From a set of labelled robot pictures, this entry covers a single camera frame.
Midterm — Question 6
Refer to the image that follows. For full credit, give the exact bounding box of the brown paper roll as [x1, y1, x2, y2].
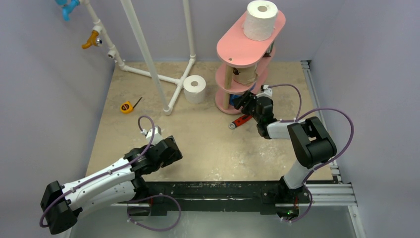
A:
[233, 65, 257, 86]

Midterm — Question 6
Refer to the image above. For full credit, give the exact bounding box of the green paper roll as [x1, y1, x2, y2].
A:
[264, 43, 274, 57]

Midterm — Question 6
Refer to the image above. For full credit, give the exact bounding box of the white paper towel roll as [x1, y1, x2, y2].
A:
[242, 0, 278, 41]

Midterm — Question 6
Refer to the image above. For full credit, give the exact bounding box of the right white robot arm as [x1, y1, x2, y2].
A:
[232, 88, 337, 202]

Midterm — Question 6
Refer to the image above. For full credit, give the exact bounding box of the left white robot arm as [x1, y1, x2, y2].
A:
[39, 136, 183, 235]

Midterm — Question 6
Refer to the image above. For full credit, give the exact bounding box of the pink three-tier shelf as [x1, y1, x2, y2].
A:
[215, 10, 286, 115]

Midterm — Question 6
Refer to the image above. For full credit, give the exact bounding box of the yellow tape measure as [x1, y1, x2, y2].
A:
[119, 97, 143, 114]

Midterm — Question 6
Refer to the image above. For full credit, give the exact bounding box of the orange pipe valve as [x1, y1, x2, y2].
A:
[81, 30, 103, 50]

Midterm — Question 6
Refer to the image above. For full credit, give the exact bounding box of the blue pipe valve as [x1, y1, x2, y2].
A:
[55, 0, 80, 21]

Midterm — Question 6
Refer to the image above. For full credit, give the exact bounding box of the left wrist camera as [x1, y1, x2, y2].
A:
[141, 126, 164, 145]

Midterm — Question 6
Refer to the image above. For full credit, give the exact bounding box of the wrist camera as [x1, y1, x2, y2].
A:
[141, 126, 164, 145]
[259, 84, 273, 98]

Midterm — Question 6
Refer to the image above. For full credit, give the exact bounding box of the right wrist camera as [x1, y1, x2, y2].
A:
[259, 84, 273, 98]

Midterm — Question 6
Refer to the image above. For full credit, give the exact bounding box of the red handled adjustable wrench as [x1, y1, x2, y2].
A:
[228, 115, 252, 129]

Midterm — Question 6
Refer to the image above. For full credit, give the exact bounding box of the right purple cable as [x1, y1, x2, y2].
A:
[269, 83, 355, 224]

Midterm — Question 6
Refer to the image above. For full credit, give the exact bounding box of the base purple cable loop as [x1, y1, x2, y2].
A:
[126, 194, 183, 233]

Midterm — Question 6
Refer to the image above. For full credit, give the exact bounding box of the white pvc pipe frame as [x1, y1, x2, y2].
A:
[79, 0, 196, 116]

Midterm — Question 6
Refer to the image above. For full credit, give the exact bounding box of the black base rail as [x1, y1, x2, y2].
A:
[126, 179, 313, 218]

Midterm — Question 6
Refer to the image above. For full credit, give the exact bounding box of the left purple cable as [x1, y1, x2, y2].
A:
[39, 116, 156, 228]

